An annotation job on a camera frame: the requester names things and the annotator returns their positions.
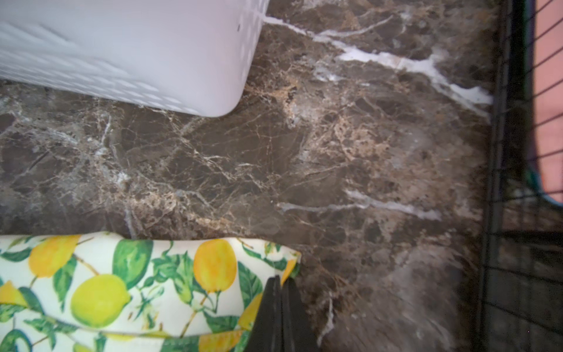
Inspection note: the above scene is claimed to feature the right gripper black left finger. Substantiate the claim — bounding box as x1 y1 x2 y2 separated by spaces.
244 276 282 352

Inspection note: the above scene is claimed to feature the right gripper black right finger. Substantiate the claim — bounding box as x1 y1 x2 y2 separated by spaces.
281 278 320 352

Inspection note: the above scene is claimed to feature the white plastic basket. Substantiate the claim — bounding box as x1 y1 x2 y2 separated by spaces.
1 1 268 117

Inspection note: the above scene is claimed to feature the pink folder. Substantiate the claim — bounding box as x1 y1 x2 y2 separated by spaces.
533 1 562 206

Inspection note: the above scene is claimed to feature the lemon print skirt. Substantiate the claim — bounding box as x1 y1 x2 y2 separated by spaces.
1 232 301 351

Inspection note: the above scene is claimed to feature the black wire desk organizer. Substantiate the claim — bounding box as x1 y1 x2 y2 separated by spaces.
474 1 562 351

